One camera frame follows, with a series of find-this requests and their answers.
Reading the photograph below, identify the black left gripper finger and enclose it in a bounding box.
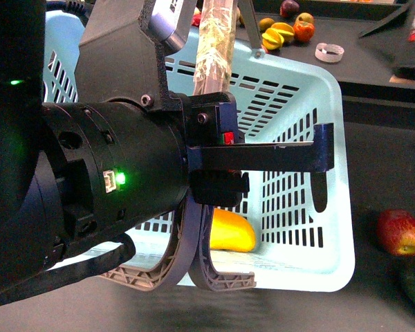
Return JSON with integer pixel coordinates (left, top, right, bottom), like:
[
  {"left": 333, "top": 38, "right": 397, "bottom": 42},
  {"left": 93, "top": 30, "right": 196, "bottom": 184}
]
[{"left": 101, "top": 200, "right": 202, "bottom": 291}]

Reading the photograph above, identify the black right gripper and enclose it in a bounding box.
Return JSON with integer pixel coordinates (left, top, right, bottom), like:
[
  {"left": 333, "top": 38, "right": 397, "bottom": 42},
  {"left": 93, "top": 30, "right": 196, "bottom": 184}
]
[{"left": 183, "top": 93, "right": 334, "bottom": 208}]

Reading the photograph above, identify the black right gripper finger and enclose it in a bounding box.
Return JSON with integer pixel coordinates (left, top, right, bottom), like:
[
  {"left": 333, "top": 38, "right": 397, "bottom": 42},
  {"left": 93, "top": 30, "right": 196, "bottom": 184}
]
[{"left": 188, "top": 205, "right": 257, "bottom": 291}]

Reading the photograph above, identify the yellow mango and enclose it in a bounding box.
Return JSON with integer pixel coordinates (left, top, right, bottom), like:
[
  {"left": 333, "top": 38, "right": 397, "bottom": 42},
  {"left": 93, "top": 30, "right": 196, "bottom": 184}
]
[{"left": 210, "top": 208, "right": 257, "bottom": 252}]

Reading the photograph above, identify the light blue plastic basket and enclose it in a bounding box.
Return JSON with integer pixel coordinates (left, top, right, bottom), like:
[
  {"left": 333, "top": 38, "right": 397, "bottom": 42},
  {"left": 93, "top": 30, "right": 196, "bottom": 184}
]
[{"left": 44, "top": 10, "right": 355, "bottom": 292}]

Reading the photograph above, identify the yellow starfruit front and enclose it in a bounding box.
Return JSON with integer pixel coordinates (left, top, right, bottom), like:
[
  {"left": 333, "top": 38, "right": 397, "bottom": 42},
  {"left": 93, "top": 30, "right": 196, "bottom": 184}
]
[{"left": 261, "top": 28, "right": 284, "bottom": 50}]

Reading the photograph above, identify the yellow starfruit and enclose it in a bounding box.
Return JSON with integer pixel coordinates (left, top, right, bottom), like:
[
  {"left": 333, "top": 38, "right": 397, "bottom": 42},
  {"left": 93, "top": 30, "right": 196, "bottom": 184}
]
[
  {"left": 271, "top": 22, "right": 295, "bottom": 43},
  {"left": 261, "top": 28, "right": 284, "bottom": 50}
]

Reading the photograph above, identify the brown kiwi right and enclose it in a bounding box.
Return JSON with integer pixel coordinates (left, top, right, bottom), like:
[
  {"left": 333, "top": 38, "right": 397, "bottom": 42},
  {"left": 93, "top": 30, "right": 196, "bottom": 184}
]
[{"left": 258, "top": 17, "right": 275, "bottom": 33}]

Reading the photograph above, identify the yellow starfruit back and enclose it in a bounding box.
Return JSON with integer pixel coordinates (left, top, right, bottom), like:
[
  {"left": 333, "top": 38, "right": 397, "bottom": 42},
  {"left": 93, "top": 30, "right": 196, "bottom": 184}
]
[{"left": 271, "top": 22, "right": 295, "bottom": 43}]

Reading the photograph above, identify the dark purple round fruit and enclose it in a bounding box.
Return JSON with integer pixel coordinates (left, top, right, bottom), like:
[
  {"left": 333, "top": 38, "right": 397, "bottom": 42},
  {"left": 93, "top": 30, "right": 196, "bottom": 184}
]
[{"left": 279, "top": 0, "right": 299, "bottom": 18}]

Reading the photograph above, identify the red yellow apple back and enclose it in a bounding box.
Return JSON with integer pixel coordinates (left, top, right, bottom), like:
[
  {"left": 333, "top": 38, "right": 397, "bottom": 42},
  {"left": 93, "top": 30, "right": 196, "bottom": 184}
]
[{"left": 295, "top": 12, "right": 315, "bottom": 24}]

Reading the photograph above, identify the black display tray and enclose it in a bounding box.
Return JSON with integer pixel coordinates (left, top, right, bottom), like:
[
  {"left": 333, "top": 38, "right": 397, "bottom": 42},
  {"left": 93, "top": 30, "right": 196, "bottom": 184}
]
[{"left": 190, "top": 0, "right": 415, "bottom": 104}]

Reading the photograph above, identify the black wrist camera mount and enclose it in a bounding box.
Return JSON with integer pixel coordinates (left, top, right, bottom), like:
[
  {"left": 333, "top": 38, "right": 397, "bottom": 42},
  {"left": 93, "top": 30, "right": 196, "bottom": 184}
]
[{"left": 75, "top": 1, "right": 196, "bottom": 112}]

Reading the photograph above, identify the clear tape ring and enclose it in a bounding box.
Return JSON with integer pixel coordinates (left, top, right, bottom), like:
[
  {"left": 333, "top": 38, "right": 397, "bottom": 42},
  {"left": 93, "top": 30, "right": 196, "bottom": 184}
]
[{"left": 315, "top": 42, "right": 345, "bottom": 64}]

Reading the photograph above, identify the red apple near camera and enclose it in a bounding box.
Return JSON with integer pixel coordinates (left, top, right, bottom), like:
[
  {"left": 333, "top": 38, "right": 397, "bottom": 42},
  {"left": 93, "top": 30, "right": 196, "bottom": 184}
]
[{"left": 376, "top": 210, "right": 415, "bottom": 257}]

